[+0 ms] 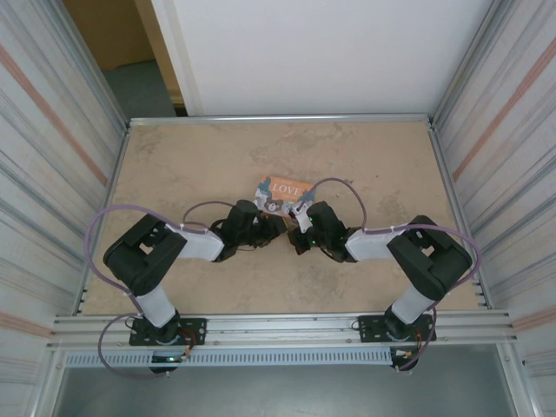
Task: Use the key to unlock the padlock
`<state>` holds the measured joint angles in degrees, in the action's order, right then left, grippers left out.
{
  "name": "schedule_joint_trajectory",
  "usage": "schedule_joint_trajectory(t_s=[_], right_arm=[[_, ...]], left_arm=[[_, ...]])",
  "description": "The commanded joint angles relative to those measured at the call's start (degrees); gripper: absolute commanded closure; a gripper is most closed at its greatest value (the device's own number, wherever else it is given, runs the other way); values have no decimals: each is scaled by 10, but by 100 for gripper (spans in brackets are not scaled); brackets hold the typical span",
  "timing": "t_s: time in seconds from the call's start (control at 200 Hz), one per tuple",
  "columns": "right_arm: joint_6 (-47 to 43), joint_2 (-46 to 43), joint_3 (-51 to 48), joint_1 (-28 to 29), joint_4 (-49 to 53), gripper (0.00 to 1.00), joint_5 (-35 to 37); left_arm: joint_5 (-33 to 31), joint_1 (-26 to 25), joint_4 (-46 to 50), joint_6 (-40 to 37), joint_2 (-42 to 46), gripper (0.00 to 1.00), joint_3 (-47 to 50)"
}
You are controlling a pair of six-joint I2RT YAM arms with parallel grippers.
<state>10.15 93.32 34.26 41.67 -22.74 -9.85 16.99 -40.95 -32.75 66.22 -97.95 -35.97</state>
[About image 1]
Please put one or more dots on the aluminium table edge rail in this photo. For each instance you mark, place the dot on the aluminium table edge rail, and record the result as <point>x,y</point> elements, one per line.
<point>107,208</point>
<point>456,208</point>
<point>278,118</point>

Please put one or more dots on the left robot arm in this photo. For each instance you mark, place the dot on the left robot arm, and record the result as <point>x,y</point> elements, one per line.
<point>143,256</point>

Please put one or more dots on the aluminium frame post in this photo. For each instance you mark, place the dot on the aluminium frame post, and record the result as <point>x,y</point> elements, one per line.
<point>97,65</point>
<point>465,65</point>

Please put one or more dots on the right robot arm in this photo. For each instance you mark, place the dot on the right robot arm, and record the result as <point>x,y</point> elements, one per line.
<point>430,256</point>

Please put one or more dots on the orange LOVE tin box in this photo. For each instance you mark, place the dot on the orange LOVE tin box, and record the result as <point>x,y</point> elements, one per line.
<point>282,189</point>

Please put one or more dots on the long aluminium base rail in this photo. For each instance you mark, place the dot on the long aluminium base rail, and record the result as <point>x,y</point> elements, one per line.
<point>282,326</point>

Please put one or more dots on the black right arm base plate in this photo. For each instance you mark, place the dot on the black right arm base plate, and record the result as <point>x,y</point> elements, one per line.
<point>369,326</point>

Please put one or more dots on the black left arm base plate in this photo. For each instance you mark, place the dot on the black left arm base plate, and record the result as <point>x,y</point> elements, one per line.
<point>195,326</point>

